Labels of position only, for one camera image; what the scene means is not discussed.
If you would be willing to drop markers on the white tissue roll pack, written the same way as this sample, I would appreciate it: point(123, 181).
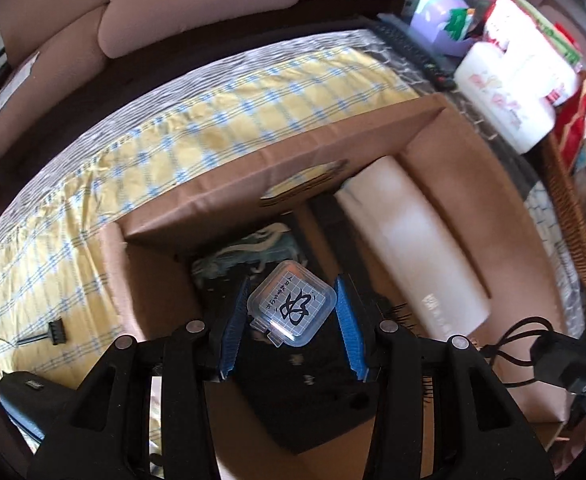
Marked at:
point(503, 100)

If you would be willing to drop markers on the purple plastic tub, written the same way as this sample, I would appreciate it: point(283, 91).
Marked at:
point(438, 20)

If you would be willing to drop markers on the white paper sheet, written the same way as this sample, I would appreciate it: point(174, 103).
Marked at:
point(10, 90)

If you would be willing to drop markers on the yellow checked cloth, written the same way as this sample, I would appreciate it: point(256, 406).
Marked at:
point(148, 160)

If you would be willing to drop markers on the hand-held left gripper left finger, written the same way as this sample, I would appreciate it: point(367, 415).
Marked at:
point(233, 330)

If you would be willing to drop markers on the small clear plastic case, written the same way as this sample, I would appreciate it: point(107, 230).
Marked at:
point(293, 305)

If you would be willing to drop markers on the brown sofa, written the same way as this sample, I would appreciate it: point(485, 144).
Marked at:
point(198, 10)

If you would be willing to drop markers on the red and white packet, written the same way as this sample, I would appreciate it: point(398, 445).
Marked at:
point(528, 50)

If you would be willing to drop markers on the brown cardboard box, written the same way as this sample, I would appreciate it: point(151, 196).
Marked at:
point(213, 200)

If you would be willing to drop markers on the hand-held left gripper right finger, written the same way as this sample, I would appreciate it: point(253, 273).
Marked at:
point(350, 330)

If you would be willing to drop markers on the grey patterned blanket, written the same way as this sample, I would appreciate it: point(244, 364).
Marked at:
point(123, 105)

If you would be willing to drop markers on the black pouch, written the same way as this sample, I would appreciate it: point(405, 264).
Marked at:
point(33, 405)

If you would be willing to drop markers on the wicker basket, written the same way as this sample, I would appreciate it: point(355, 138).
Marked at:
point(573, 210)

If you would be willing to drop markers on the dark box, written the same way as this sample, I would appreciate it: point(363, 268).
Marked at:
point(303, 400)

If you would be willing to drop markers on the cream box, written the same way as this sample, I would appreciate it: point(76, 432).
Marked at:
point(413, 250)

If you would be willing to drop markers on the black keyboard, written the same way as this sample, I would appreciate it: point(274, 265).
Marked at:
point(413, 50)

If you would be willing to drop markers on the small black brush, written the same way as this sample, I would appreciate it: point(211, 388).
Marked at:
point(48, 334)

